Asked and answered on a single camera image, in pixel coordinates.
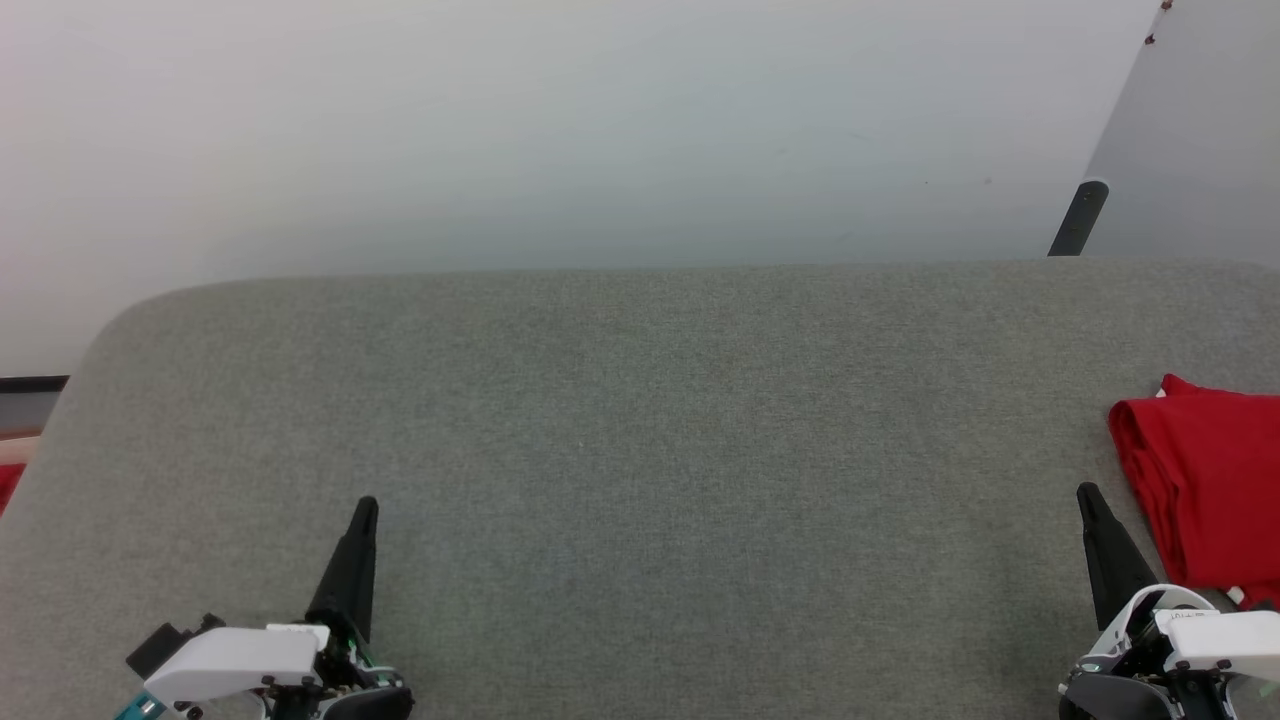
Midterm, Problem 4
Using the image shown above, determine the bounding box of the grey fabric sofa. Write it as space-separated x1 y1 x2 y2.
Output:
0 258 1280 720

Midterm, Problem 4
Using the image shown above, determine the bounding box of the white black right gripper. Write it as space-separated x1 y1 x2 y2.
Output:
1058 482 1280 720

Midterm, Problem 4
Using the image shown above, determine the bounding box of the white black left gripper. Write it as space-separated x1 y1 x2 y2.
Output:
143 496 416 720

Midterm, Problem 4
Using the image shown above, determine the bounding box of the grey partition board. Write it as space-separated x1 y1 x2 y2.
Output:
1083 0 1280 263

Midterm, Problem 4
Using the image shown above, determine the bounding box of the grey metal stand leg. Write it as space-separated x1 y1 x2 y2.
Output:
1046 179 1110 258

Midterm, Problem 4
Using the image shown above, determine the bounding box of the red white basketball jersey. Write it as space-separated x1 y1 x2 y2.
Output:
1107 373 1280 608

